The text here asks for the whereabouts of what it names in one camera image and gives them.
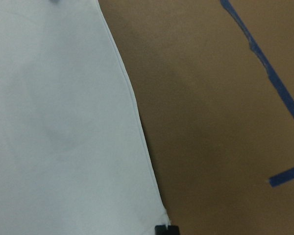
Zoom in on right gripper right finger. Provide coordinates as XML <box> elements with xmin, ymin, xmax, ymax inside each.
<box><xmin>167</xmin><ymin>225</ymin><xmax>179</xmax><ymax>235</ymax></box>

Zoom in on light blue t-shirt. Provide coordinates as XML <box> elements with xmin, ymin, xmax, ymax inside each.
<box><xmin>0</xmin><ymin>0</ymin><xmax>170</xmax><ymax>235</ymax></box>

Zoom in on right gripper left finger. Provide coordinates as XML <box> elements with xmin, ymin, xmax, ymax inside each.
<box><xmin>154</xmin><ymin>225</ymin><xmax>168</xmax><ymax>235</ymax></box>

